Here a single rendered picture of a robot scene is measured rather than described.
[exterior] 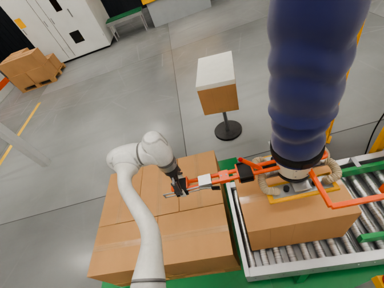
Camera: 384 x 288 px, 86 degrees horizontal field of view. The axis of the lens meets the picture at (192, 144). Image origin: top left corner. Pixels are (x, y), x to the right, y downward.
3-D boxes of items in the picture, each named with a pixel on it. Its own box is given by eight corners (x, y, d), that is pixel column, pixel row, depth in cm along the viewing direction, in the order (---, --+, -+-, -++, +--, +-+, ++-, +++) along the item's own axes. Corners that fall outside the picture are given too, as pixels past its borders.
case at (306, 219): (314, 184, 163) (323, 153, 134) (343, 236, 136) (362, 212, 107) (239, 199, 172) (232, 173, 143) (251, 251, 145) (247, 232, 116)
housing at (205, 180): (211, 176, 115) (210, 172, 111) (213, 187, 110) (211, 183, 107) (199, 179, 116) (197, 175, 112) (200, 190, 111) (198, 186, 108)
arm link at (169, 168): (174, 148, 96) (178, 156, 100) (155, 153, 97) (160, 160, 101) (174, 164, 90) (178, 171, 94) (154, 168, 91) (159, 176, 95)
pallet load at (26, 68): (66, 66, 701) (45, 39, 636) (56, 81, 632) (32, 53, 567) (35, 77, 715) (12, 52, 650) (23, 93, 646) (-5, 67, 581)
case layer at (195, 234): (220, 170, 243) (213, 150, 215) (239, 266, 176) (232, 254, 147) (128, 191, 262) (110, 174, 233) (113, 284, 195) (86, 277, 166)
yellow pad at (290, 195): (329, 173, 108) (331, 168, 104) (340, 190, 101) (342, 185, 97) (263, 187, 113) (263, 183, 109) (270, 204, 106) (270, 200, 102)
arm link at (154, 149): (175, 147, 96) (150, 152, 98) (163, 123, 85) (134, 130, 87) (174, 166, 89) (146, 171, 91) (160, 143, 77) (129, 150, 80)
